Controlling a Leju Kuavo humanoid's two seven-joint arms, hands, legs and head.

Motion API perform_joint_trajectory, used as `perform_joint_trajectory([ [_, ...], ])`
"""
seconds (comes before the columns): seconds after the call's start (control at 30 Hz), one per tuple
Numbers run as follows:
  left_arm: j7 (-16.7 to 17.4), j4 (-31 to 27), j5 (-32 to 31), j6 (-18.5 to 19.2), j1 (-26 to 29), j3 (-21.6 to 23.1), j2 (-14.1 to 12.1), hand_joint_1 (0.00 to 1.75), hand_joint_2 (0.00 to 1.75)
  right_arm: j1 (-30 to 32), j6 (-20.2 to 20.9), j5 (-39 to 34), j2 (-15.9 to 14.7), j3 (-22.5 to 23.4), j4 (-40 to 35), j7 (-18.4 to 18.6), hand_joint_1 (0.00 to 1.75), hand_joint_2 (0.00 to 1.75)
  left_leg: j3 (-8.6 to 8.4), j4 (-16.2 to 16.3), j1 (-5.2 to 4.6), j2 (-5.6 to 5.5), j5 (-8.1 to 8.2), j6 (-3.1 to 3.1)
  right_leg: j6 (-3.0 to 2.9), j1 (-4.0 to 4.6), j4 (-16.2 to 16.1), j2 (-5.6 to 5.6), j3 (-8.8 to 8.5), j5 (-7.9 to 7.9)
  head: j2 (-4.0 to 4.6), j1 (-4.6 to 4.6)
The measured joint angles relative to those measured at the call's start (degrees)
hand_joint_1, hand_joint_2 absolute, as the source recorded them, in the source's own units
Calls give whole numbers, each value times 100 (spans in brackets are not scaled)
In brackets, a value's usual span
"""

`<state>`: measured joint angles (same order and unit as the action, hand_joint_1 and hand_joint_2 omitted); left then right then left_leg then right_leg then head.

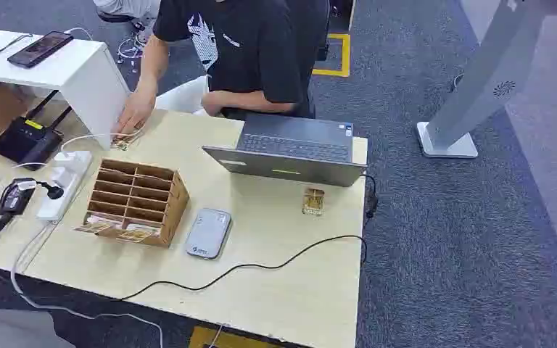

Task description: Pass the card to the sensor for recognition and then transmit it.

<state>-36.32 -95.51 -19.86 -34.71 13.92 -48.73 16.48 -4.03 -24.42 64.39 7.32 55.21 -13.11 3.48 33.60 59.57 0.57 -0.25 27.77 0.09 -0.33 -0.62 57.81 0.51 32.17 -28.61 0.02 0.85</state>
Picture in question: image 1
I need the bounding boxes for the cards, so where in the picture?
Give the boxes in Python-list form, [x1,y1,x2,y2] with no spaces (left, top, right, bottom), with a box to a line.
[110,128,144,152]

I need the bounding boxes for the person's right hand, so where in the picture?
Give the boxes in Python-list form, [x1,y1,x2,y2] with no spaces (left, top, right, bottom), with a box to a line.
[114,88,157,136]

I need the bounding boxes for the white side table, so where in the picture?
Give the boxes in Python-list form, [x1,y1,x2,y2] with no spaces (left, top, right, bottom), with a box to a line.
[0,26,131,150]

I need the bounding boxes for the black smartphone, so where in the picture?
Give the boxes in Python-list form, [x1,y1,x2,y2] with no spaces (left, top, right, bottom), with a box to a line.
[7,30,74,69]

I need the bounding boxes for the person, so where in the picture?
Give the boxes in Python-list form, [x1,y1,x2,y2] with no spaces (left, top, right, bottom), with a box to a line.
[114,0,331,136]

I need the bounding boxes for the black router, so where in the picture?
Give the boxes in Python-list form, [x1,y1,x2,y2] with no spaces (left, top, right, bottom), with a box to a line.
[0,89,73,172]

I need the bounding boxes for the wooden card box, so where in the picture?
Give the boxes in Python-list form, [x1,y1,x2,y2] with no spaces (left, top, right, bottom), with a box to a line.
[73,159,191,249]

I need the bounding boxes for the black power adapter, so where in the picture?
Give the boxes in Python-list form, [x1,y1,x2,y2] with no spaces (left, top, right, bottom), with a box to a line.
[0,178,38,217]

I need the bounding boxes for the grey laptop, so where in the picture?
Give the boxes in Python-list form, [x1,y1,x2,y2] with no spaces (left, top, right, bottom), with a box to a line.
[202,112,368,189]

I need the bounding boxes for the white cable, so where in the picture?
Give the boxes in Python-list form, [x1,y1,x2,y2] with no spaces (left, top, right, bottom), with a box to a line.
[10,223,165,348]

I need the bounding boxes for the white power strip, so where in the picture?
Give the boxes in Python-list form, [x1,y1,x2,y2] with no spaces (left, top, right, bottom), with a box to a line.
[36,150,94,223]

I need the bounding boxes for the black cable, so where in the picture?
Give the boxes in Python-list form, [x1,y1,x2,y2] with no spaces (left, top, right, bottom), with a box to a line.
[120,175,379,302]

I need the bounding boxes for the card in box slot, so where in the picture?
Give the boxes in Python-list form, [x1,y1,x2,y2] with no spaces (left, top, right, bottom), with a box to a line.
[116,224,160,244]
[73,215,124,236]

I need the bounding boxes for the white floor stand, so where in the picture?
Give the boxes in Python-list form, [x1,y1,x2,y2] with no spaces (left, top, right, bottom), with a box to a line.
[416,0,557,160]

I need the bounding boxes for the black plug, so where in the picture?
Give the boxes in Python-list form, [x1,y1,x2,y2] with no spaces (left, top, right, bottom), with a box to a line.
[36,180,65,201]

